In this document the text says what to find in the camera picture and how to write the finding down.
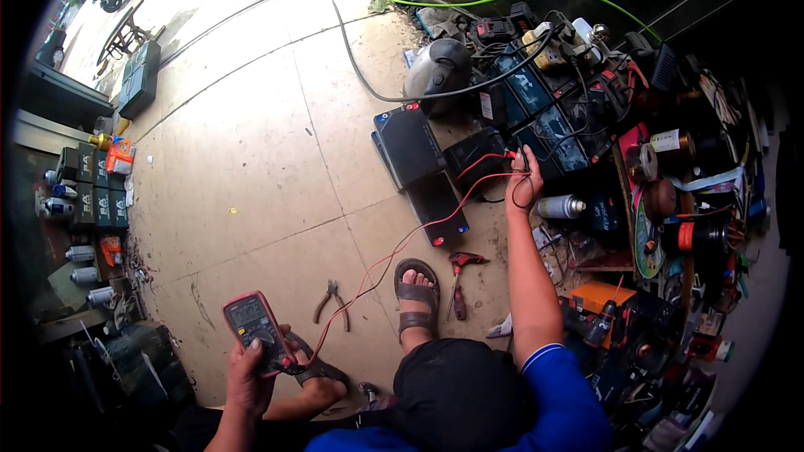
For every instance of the red test lead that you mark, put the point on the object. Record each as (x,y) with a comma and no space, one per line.
(402,245)

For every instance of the group of blue white cans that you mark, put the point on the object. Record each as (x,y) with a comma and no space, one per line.
(56,198)

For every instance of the dark crate of parts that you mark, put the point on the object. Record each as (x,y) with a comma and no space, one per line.
(132,364)

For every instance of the person's legs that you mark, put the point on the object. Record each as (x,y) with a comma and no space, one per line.
(452,389)

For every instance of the black charger box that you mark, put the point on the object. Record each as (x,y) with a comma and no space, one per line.
(664,68)

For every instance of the flat long black battery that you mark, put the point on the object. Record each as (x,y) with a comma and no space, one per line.
(439,207)

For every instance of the orange packet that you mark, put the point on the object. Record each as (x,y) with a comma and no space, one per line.
(120,155)

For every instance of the stack of dark green cartons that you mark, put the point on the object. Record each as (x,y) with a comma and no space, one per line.
(94,194)

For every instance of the person's left hand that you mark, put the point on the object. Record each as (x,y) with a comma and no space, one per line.
(246,383)

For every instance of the yellow bottle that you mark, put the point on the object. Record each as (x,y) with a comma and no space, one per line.
(100,140)

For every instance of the white light bulb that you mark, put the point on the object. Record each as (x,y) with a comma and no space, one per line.
(584,31)

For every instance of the row of blue label batteries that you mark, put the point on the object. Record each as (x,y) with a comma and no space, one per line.
(540,107)

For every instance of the white rag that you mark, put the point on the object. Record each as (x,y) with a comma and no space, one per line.
(501,328)

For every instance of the grey solder spool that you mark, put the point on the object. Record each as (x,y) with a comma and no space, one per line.
(642,163)

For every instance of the person's right fingers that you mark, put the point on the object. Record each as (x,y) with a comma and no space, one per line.
(524,160)

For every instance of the large black battery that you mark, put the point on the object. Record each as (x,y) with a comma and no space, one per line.
(408,144)

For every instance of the person's right hand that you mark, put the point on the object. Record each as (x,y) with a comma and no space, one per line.
(521,188)

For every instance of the small orange tool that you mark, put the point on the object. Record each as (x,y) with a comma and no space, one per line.
(112,251)

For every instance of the red digital multimeter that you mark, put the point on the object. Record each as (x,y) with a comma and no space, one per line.
(254,326)

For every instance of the silver spray can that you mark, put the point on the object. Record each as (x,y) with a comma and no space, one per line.
(559,206)

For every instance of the person's body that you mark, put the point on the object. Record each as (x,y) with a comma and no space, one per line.
(553,408)

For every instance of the red black tool battery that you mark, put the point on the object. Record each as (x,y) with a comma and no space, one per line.
(493,29)

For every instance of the metal frame stool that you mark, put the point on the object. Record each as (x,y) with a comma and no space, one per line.
(125,31)

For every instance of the orange box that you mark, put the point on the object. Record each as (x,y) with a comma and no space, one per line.
(593,295)

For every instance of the cream power strip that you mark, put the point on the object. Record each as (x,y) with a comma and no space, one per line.
(545,53)

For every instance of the small black battery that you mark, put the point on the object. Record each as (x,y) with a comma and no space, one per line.
(474,154)

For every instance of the brown round bowl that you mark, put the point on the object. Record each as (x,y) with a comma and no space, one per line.
(659,199)

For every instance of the brown bottle white label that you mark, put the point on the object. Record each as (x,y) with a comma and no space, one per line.
(671,143)

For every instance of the heap of tools and parts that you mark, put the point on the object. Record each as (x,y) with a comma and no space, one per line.
(691,326)

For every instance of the black test lead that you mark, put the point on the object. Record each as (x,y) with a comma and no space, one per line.
(519,204)

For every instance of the dark green battery boxes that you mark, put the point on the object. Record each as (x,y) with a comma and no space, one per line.
(139,78)

